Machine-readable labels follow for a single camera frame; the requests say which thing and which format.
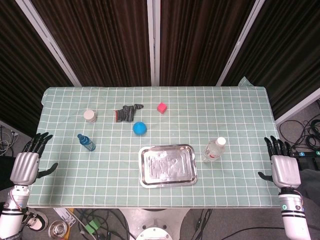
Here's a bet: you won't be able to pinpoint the black and white sneaker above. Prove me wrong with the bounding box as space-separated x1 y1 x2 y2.
22 211 49 231

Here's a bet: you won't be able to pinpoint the blue ball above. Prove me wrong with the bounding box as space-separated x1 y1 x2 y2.
132 121 148 137

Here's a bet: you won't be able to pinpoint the white label sheet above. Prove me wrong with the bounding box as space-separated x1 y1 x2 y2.
53 208 77 228

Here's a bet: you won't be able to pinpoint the black device with blue lights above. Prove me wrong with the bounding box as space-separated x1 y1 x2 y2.
291 150 320 158

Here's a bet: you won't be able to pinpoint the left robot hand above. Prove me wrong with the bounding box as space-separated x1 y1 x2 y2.
9 132 59 187

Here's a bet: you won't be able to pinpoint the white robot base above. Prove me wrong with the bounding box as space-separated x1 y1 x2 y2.
119 208 193 240

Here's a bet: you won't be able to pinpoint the grey striped knit glove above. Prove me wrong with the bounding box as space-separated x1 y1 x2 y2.
114 102 145 123

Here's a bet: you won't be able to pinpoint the black cable bundle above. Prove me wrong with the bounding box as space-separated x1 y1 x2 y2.
277 98 320 153

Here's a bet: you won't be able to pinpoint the blue spray bottle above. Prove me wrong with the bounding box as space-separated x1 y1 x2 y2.
76 133 97 152

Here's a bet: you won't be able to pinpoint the green checked tablecloth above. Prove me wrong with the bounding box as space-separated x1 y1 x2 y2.
26 76 281 209

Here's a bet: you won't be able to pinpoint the black floor cables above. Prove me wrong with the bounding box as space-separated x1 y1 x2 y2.
72 208 136 240

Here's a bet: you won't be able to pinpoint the pink cube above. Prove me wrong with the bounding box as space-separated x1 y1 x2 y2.
156 101 168 115

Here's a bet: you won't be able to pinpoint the green connector block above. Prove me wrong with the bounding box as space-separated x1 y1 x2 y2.
84 218 101 233

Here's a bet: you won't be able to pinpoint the white partition frame post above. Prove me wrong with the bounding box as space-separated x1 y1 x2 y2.
215 0 266 87
274 87 320 120
146 0 161 87
14 0 83 87

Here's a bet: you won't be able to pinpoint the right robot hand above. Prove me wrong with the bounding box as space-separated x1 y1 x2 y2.
257 135 302 190

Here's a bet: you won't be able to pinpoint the stainless steel tray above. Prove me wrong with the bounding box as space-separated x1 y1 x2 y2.
138 143 199 189

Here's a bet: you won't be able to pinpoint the white plastic jar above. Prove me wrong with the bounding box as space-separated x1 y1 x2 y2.
83 109 98 124

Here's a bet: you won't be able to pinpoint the clear plastic water bottle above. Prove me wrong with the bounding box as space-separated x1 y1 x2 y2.
201 136 227 163

